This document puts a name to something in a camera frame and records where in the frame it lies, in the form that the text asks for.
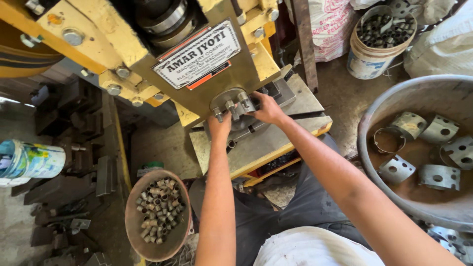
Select person's left hand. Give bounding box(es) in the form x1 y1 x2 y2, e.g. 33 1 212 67
207 111 233 144

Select person's right hand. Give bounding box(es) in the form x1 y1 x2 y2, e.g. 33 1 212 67
247 91 289 127

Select grey steel die block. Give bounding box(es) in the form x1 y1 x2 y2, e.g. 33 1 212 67
204 78 297 143

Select grey steel press table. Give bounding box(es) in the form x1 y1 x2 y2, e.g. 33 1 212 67
188 74 333 187

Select rusty steel bar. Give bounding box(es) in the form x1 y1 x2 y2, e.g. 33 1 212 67
290 0 319 94

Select green capped small container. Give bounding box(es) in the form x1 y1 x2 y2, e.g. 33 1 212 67
137 161 165 179

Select white printed woven sack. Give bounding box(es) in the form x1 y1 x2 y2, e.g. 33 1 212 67
285 0 356 63

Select pile of short metal tubes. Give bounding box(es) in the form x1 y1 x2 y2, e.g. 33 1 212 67
135 177 186 245

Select white plastic bucket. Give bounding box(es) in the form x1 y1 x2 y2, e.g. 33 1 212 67
347 4 418 80

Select person's dark grey trousers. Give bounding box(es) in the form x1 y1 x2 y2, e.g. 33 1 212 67
188 133 372 266

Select large grey metal basin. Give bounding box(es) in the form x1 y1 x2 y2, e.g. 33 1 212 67
357 75 473 233

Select yellow power press machine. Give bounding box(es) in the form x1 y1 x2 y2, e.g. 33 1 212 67
0 0 296 130

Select brown round basin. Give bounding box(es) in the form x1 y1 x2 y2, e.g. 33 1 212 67
124 169 192 263

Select heap of dark metal tubes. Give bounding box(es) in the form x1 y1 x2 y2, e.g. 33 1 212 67
356 13 416 49

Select heap of dark steel dies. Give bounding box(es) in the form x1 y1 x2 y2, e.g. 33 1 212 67
10 79 126 266

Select punched curved metal piece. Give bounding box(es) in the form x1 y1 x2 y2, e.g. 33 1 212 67
440 135 473 170
390 112 428 141
418 164 461 191
420 115 460 145
378 154 417 184

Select person's white shirt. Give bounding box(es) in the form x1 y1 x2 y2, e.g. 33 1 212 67
253 226 386 266

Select paint-smeared plastic bucket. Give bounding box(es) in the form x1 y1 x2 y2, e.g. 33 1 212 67
0 139 66 187

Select plain white woven sack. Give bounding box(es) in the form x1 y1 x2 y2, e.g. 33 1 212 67
404 0 473 79

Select heap of punched metal parts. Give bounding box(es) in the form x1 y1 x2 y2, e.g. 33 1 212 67
425 225 473 265

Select thin metal ring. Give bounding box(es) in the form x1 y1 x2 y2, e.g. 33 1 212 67
373 127 406 154

